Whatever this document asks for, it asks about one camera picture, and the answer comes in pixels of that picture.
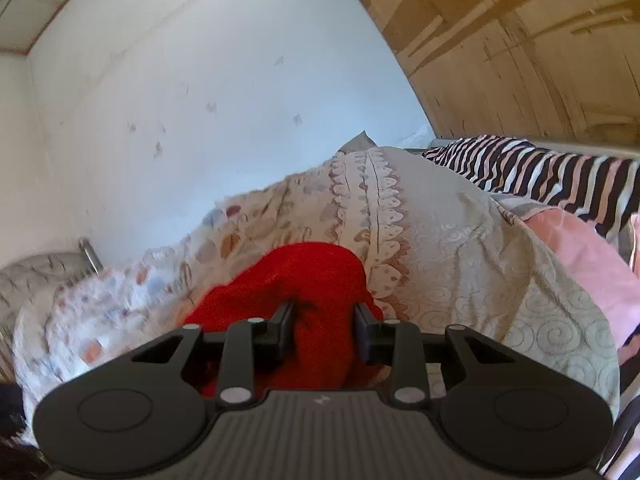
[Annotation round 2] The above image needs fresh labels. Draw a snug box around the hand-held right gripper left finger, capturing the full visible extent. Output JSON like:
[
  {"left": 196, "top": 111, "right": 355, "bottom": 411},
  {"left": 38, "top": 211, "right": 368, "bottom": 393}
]
[{"left": 131, "top": 302, "right": 297, "bottom": 407}]

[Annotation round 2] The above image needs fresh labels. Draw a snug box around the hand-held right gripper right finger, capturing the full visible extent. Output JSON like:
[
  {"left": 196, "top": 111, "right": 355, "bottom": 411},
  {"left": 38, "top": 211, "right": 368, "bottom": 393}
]
[{"left": 352, "top": 302, "right": 517, "bottom": 407}]

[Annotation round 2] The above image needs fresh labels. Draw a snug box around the red knit garment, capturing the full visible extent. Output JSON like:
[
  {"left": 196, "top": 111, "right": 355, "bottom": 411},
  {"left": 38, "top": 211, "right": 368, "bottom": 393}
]
[{"left": 182, "top": 242, "right": 387, "bottom": 397}]

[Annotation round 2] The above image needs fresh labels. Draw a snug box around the floral printed bed cover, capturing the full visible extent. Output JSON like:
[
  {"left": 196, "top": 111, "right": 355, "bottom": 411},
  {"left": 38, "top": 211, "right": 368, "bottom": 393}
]
[{"left": 12, "top": 145, "right": 622, "bottom": 412}]

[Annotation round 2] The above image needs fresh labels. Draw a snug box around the grey pillow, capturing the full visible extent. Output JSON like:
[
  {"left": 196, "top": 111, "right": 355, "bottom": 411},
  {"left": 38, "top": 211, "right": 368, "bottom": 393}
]
[{"left": 339, "top": 130, "right": 382, "bottom": 154}]

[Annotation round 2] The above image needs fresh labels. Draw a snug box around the pink pillow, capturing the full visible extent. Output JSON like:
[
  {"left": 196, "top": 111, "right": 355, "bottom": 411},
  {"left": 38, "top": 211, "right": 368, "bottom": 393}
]
[{"left": 524, "top": 207, "right": 640, "bottom": 352}]

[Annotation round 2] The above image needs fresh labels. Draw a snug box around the striped blanket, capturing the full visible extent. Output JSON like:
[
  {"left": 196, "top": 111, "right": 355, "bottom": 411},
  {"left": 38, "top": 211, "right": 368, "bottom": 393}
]
[{"left": 422, "top": 135, "right": 640, "bottom": 477}]

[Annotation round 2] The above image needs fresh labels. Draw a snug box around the metal bed headboard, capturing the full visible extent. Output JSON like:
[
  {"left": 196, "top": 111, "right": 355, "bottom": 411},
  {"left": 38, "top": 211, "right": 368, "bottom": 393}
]
[{"left": 0, "top": 237, "right": 107, "bottom": 361}]

